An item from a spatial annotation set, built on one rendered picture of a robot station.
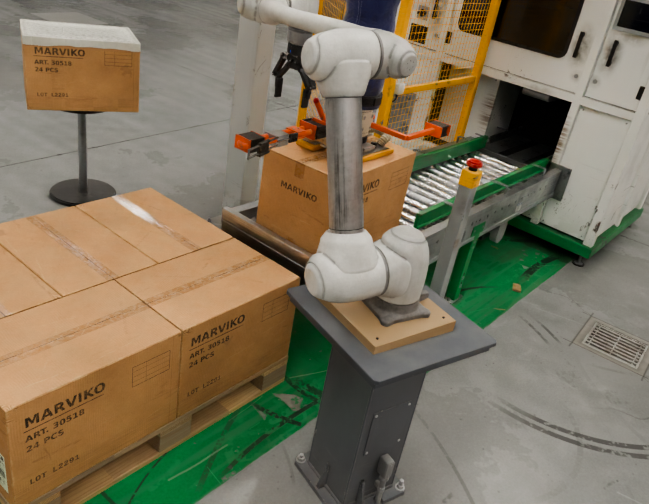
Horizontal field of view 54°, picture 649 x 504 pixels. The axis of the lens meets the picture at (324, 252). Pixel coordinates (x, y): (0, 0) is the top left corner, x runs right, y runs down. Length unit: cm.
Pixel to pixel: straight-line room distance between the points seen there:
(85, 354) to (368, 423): 92
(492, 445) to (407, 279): 118
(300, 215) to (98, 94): 171
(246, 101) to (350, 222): 203
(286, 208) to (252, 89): 114
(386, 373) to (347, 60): 86
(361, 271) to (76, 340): 94
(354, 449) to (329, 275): 71
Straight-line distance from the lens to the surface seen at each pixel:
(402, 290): 192
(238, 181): 387
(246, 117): 373
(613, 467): 309
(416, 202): 348
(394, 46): 182
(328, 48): 172
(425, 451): 275
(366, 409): 211
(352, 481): 235
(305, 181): 259
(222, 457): 254
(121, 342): 216
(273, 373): 279
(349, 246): 177
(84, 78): 391
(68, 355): 212
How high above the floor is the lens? 187
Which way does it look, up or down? 28 degrees down
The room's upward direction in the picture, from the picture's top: 10 degrees clockwise
